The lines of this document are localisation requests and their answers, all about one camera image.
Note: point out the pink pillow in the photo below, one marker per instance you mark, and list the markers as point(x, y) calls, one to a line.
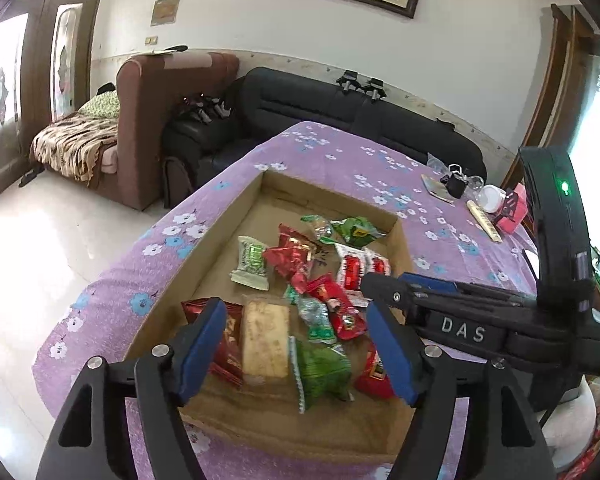
point(109, 159)

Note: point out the dark slippers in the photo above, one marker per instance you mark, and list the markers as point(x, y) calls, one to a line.
point(30, 179)

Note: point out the brown patterned blanket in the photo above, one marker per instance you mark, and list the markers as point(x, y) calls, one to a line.
point(72, 145)

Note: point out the pink box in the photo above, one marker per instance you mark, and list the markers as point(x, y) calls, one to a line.
point(511, 212)

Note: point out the green and white packet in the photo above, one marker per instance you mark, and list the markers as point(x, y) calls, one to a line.
point(251, 262)

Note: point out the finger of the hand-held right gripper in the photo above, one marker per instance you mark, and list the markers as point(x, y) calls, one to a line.
point(430, 282)
point(395, 296)

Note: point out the long cream packet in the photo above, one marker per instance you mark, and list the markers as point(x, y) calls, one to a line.
point(485, 222)

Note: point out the brown sofa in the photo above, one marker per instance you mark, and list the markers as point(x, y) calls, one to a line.
point(140, 125)

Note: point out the red and white packet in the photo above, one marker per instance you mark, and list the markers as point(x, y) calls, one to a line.
point(378, 265)
point(350, 267)

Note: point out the small black container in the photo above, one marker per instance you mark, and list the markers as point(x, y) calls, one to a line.
point(455, 184)

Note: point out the white round container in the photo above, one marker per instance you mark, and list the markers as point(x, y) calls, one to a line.
point(492, 199)

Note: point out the red foil snack packet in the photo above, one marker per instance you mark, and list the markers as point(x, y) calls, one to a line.
point(290, 255)

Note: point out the green clear-wrapped dark candy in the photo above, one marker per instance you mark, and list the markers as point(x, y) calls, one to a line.
point(317, 317)

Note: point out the black clamp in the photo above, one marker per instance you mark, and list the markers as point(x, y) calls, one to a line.
point(375, 89)
point(347, 81)

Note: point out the green floral pillow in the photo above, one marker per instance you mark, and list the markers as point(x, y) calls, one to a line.
point(100, 105)

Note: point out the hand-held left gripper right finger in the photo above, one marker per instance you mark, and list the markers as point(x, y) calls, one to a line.
point(390, 355)

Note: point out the dark green snack packet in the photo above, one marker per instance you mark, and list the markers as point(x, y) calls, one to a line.
point(360, 232)

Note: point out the clear-wrapped beige wafer packet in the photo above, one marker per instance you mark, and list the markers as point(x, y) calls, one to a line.
point(265, 340)

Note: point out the wooden door frame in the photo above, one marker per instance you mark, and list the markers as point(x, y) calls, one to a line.
point(560, 60)

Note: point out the wall plaque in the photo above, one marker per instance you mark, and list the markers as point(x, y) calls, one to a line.
point(163, 11)

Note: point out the clear plastic bag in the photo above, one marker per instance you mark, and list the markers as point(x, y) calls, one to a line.
point(472, 182)

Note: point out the wooden glass door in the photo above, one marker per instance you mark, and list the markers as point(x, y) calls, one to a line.
point(40, 85)

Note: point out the purple floral blanket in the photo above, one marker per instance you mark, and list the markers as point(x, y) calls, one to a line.
point(330, 160)

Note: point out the papers on sofa back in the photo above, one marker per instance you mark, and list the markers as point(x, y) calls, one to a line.
point(160, 51)

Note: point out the wall socket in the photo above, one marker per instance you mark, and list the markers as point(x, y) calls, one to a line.
point(151, 39)

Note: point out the small green clear packet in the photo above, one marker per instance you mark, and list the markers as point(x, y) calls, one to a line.
point(316, 227)

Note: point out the cardboard box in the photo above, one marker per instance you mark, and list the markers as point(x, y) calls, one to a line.
point(260, 425)

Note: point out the black devices pile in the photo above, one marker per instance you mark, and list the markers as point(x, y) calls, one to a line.
point(202, 109)

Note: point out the black sofa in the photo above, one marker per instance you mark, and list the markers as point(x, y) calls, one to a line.
point(290, 100)

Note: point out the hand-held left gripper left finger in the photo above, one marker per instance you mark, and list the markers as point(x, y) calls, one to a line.
point(200, 355)

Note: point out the small booklet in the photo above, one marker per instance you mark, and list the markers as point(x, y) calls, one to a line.
point(436, 189)

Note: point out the bright green snack packet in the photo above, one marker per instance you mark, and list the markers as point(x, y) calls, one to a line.
point(322, 375)

